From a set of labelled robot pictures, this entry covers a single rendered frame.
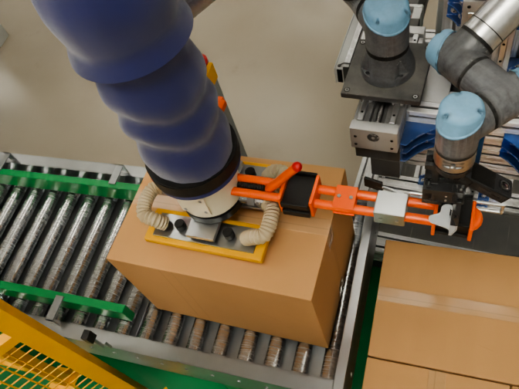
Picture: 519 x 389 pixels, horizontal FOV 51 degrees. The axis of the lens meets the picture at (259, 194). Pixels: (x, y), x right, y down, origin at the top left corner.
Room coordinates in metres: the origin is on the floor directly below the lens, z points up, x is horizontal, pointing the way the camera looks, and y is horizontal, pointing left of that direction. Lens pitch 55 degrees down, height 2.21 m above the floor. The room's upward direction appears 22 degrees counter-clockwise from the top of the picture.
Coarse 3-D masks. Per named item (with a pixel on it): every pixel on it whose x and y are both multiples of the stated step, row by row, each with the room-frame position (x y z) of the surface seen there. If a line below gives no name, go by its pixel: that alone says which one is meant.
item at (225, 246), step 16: (160, 208) 0.91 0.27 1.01; (176, 224) 0.82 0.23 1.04; (224, 224) 0.78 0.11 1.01; (240, 224) 0.76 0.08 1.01; (160, 240) 0.81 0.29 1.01; (176, 240) 0.79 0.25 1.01; (192, 240) 0.77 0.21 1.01; (224, 240) 0.73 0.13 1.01; (240, 256) 0.67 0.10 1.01; (256, 256) 0.66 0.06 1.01
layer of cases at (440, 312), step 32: (384, 256) 0.73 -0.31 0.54; (416, 256) 0.69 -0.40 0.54; (448, 256) 0.65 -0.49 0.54; (480, 256) 0.61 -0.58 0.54; (512, 256) 0.57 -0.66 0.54; (384, 288) 0.63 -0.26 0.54; (416, 288) 0.59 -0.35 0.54; (448, 288) 0.56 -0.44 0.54; (480, 288) 0.52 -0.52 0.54; (512, 288) 0.48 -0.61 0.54; (384, 320) 0.54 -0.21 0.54; (416, 320) 0.50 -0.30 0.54; (448, 320) 0.46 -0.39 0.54; (480, 320) 0.43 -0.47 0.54; (512, 320) 0.39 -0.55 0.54; (384, 352) 0.45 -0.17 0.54; (416, 352) 0.41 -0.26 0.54; (448, 352) 0.38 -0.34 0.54; (480, 352) 0.35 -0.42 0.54; (512, 352) 0.31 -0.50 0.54; (384, 384) 0.36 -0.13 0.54; (416, 384) 0.33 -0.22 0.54; (448, 384) 0.30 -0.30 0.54; (480, 384) 0.27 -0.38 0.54; (512, 384) 0.24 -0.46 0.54
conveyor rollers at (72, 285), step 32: (0, 192) 1.66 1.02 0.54; (32, 192) 1.58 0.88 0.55; (0, 224) 1.49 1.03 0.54; (32, 224) 1.42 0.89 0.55; (64, 224) 1.38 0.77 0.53; (96, 224) 1.30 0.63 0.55; (0, 256) 1.33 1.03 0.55; (64, 256) 1.22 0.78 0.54; (352, 256) 0.77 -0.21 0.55; (64, 288) 1.08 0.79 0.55; (96, 288) 1.04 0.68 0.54; (96, 320) 0.91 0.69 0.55; (224, 352) 0.63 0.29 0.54
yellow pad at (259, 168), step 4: (244, 164) 0.94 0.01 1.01; (248, 164) 0.94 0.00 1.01; (252, 164) 0.93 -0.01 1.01; (256, 164) 0.93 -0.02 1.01; (260, 164) 0.92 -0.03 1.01; (264, 164) 0.92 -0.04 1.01; (268, 164) 0.91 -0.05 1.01; (244, 168) 0.93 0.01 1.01; (248, 168) 0.90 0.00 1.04; (252, 168) 0.90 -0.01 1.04; (256, 168) 0.91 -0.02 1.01; (260, 168) 0.90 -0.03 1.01; (264, 168) 0.90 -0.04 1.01; (240, 172) 0.92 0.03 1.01; (244, 172) 0.91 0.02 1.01; (248, 172) 0.89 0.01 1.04; (252, 172) 0.88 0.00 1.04; (256, 172) 0.90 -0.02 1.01; (260, 172) 0.89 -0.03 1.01; (260, 176) 0.88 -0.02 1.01
